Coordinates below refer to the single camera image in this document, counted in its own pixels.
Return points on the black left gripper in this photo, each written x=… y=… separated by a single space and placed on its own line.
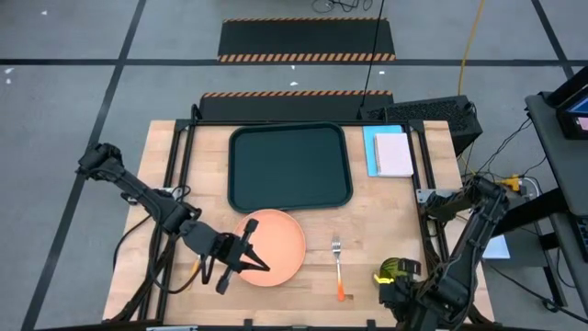
x=209 y=241

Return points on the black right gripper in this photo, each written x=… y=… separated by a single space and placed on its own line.
x=409 y=294

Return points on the green patterned cup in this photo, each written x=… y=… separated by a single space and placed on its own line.
x=388 y=269

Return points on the orange round plate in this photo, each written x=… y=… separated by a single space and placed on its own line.
x=280 y=248

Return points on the dark green tray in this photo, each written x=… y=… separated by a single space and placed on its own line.
x=289 y=165

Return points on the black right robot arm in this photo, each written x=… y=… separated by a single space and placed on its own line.
x=464 y=257

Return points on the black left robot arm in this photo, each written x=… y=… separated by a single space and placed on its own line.
x=138 y=190

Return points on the yellow tag on gripper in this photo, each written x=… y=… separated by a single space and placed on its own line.
x=382 y=279

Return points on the white paper sheet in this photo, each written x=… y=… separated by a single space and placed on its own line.
x=498 y=248

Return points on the white notepad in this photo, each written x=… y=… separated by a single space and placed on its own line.
x=394 y=155

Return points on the blue notebook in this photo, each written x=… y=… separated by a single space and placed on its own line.
x=369 y=151

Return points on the yellow plug connector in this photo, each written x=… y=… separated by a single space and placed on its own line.
x=512 y=182

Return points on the grey side table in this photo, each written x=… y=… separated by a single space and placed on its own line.
x=558 y=161

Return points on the large black hazard-striped mat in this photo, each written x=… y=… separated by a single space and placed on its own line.
x=303 y=39

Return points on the black monitor with blue screen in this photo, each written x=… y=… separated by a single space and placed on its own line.
x=572 y=110

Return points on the black aluminium table frame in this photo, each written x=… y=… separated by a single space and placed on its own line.
x=181 y=184

